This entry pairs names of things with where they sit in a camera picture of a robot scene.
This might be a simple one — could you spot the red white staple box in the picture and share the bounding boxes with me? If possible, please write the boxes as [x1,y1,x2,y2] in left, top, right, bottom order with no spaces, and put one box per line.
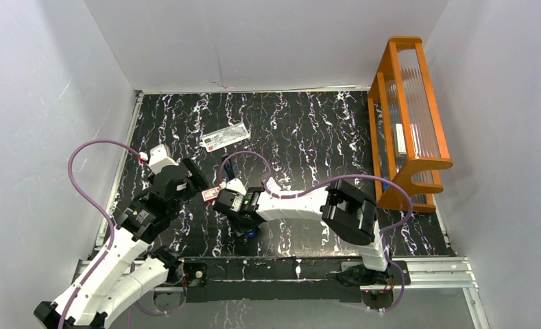
[201,186,221,204]

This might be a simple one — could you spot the silver staple strips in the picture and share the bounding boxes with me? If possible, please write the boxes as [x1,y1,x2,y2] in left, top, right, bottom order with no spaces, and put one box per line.
[265,178,282,194]

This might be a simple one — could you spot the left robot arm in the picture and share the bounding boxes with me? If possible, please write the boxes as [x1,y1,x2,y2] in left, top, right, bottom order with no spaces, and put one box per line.
[34,156,209,328]

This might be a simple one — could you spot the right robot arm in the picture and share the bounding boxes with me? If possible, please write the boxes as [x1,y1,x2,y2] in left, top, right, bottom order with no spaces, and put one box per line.
[213,179,393,284]

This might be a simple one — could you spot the white plastic package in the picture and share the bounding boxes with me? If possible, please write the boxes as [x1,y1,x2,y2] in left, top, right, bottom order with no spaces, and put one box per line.
[199,123,251,152]

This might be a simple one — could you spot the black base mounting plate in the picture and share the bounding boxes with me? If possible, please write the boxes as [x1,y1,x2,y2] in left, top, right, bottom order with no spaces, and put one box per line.
[155,256,411,308]

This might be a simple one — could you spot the orange wooden rack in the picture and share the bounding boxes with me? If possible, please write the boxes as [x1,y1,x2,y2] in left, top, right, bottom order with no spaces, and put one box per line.
[367,36,453,212]

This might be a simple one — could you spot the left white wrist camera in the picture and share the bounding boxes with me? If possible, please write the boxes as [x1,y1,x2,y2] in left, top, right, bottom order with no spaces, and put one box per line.
[139,144,179,175]

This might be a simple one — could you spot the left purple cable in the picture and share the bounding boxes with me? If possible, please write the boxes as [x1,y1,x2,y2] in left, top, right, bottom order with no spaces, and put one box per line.
[56,138,187,329]

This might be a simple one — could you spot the purple cable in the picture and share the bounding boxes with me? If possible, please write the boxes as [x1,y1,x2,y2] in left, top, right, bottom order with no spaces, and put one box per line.
[56,138,187,329]
[218,150,415,313]

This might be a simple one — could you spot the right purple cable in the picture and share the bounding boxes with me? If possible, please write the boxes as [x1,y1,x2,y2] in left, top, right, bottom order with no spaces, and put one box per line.
[218,150,415,313]

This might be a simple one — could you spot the aluminium frame rail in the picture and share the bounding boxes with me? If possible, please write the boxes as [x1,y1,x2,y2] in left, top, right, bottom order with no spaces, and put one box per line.
[59,256,490,329]

